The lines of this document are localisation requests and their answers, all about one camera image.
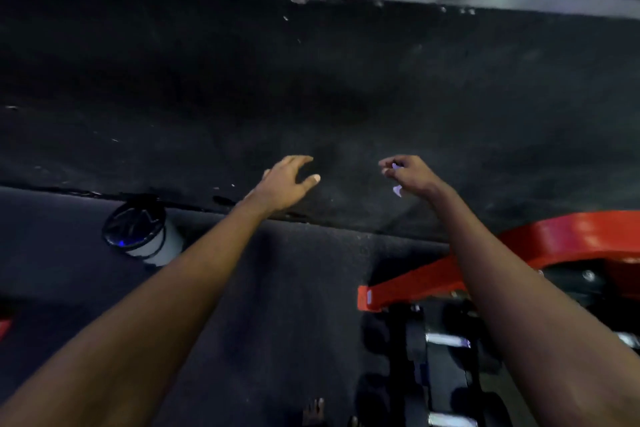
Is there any person's right hand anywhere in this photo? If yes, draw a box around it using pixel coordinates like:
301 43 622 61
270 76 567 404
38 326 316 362
378 155 451 200

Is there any person's left hand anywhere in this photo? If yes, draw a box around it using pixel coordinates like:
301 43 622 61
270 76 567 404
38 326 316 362
248 155 321 216

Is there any person's left forearm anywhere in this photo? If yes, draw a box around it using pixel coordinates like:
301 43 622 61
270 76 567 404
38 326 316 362
0 197 282 427

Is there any person's right forearm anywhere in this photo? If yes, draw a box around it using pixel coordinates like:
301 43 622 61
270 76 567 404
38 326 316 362
431 183 640 427

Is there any white container with black lid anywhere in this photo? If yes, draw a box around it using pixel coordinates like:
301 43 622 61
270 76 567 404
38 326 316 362
102 198 184 268

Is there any red metal dumbbell rack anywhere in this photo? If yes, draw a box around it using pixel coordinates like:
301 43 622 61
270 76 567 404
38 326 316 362
357 211 640 313

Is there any black dumbbell with chrome handle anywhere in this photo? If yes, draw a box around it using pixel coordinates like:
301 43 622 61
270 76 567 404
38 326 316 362
404 306 501 382
422 392 511 427
615 329 640 352

